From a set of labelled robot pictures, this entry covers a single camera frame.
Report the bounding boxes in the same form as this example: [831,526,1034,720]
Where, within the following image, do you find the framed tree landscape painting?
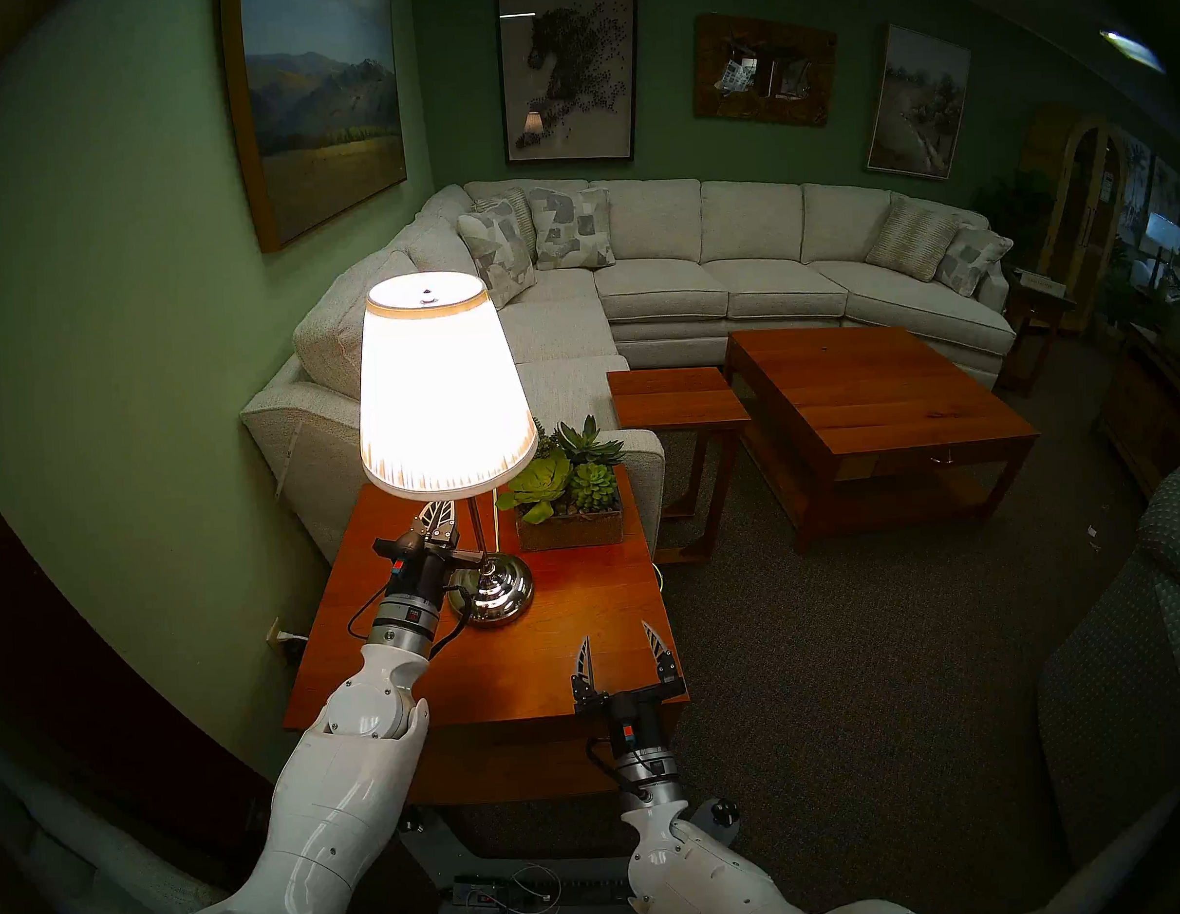
[859,21,978,185]

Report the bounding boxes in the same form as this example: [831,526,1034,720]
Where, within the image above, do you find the green dotted armchair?
[1026,460,1180,871]

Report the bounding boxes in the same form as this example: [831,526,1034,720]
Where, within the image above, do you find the white shade chrome table lamp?
[352,266,548,634]

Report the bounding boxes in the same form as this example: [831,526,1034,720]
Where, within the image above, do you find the wall power outlet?
[264,616,310,669]

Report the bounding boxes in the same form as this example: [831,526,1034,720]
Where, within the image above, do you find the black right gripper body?
[572,678,691,761]

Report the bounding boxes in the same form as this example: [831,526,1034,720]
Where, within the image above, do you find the striped beige throw pillow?
[471,187,541,267]
[862,193,963,286]

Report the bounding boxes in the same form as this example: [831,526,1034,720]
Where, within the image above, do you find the arched wooden display cabinet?
[1018,101,1136,336]

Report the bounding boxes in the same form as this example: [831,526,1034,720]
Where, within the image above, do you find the small cherry wood side table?
[606,363,757,568]

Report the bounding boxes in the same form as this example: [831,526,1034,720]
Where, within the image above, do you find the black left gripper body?
[373,522,486,602]

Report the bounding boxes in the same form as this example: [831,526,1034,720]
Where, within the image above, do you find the cherry wood end table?
[272,462,695,814]

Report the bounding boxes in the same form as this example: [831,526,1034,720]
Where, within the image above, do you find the cream sectional sofa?
[230,157,1029,574]

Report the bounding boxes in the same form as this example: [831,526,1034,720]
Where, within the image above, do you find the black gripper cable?
[585,734,655,805]
[346,573,479,664]

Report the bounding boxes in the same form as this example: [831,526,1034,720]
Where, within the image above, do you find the grey patchwork throw pillow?
[455,198,539,314]
[932,221,1016,299]
[527,184,617,272]

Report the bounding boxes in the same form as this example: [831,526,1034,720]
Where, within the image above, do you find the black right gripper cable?
[585,734,655,805]

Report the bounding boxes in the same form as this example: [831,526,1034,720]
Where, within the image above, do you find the black framed horse artwork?
[494,0,645,167]

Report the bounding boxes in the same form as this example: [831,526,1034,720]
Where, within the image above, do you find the light grey upholstered seat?
[0,719,280,914]

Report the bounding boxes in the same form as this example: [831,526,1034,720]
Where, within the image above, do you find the dark wooden end table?
[991,264,1083,397]

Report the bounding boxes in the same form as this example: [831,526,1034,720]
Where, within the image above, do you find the framed mountain landscape painting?
[218,0,411,255]

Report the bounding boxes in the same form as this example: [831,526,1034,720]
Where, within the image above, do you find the wooden dresser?
[1091,323,1180,498]

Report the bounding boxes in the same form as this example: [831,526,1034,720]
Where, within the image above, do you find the dark leafy floor plant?
[973,168,1060,271]

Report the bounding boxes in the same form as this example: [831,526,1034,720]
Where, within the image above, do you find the rustic wood framed mirror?
[690,8,841,132]

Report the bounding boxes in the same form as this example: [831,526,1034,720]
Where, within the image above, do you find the ceiling light fixture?
[1100,26,1167,79]

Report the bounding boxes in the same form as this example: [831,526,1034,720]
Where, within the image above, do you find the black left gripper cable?
[346,573,479,664]

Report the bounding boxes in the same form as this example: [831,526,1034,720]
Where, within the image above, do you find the robot mobile base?
[398,790,749,914]

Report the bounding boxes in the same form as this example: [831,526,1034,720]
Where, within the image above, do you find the background lamp with white shade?
[1138,211,1180,292]

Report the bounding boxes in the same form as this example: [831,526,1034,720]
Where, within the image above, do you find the large cherry wood coffee table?
[721,317,1045,556]

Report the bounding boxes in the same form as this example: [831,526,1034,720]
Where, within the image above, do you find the succulent plants in wooden planter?
[492,413,630,554]

